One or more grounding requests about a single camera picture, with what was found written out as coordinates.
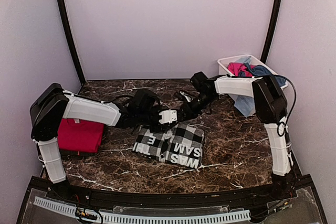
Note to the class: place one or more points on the blue garment in bin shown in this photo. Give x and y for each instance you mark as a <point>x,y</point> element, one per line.
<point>257,70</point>

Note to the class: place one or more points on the right black frame post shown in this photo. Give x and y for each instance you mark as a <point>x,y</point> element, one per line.
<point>270,31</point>

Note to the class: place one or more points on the left black frame post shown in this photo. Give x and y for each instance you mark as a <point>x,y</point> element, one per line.
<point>70,41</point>

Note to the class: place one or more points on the pink garment in bin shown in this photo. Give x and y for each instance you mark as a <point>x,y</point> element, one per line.
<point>240,69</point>

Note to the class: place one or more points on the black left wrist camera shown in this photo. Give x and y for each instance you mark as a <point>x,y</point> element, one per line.
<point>144,100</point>

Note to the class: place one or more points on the black front rail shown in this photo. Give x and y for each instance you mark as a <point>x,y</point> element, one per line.
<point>250,197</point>

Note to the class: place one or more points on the white plastic laundry bin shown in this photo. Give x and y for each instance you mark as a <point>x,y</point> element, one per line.
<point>223,64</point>

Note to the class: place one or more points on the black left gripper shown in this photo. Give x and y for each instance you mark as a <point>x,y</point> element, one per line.
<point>160,128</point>

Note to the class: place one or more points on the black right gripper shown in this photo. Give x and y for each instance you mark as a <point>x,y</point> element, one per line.
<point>191,113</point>

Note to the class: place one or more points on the folded red t-shirt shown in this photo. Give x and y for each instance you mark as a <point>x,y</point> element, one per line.
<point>80,135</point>

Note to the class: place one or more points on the light blue cloth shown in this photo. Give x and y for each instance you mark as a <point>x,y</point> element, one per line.
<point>245,105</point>

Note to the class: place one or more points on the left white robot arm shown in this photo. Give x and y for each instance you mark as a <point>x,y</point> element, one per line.
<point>55,104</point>

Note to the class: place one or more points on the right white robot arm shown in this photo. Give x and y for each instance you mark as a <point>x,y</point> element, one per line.
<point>270,106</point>

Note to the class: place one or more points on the white slotted cable duct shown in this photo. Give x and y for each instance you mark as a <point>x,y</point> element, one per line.
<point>69,210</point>

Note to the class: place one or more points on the folded black garment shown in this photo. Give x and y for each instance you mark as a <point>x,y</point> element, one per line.
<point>76,153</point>

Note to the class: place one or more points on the black frame post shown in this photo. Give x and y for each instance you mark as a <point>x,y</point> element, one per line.
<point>270,31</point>
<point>70,41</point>

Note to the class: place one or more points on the black white plaid shirt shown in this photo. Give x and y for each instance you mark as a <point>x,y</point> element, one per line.
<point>181,145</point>

